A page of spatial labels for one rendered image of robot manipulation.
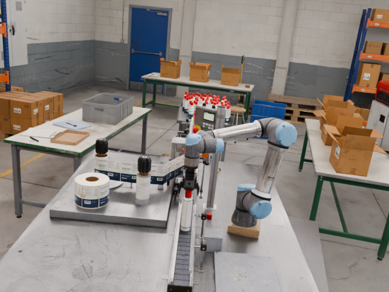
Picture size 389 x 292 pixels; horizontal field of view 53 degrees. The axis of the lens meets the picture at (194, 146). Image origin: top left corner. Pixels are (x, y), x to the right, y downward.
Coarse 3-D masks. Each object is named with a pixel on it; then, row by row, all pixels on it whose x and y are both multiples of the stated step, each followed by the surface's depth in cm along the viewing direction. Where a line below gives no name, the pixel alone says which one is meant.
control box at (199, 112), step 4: (200, 104) 243; (196, 108) 239; (200, 108) 238; (204, 108) 236; (208, 108) 235; (216, 108) 236; (196, 112) 240; (200, 112) 238; (216, 112) 231; (196, 116) 241; (200, 116) 239; (216, 116) 232; (224, 116) 238; (196, 120) 241; (200, 120) 239; (204, 120) 237; (224, 120) 239; (196, 124) 242; (200, 124) 240; (224, 124) 241; (200, 128) 240; (204, 128) 239
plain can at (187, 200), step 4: (188, 192) 195; (184, 196) 198; (188, 196) 195; (184, 200) 196; (188, 200) 195; (192, 200) 197; (184, 204) 196; (188, 204) 196; (192, 204) 198; (184, 208) 197; (188, 208) 196; (184, 212) 198; (188, 212) 197; (184, 216) 198; (188, 216) 198; (184, 220) 199; (188, 220) 199; (184, 224) 200; (188, 224) 200
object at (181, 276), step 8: (192, 208) 238; (184, 232) 210; (184, 240) 203; (184, 248) 196; (176, 256) 189; (184, 256) 189; (176, 264) 183; (184, 264) 183; (176, 272) 177; (184, 272) 177; (176, 280) 171; (184, 280) 172
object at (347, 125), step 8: (344, 120) 412; (352, 120) 411; (360, 120) 409; (328, 128) 400; (336, 128) 413; (344, 128) 375; (352, 128) 373; (360, 128) 370; (336, 136) 403; (344, 136) 381; (368, 136) 375; (376, 136) 381
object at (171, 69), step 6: (162, 60) 794; (180, 60) 791; (162, 66) 786; (168, 66) 782; (174, 66) 778; (180, 66) 800; (162, 72) 789; (168, 72) 786; (174, 72) 782; (174, 78) 786
